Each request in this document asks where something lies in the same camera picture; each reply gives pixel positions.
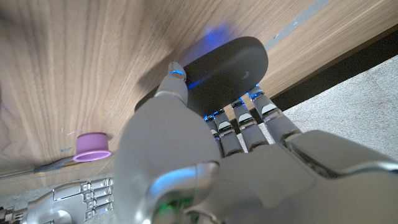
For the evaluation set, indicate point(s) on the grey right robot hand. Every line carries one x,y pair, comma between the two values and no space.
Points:
62,205

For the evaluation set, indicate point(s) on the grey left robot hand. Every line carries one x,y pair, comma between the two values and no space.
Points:
264,186

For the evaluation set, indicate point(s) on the black glasses case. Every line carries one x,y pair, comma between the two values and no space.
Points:
224,71

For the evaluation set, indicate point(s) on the small purple cup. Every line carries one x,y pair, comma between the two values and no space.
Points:
91,146

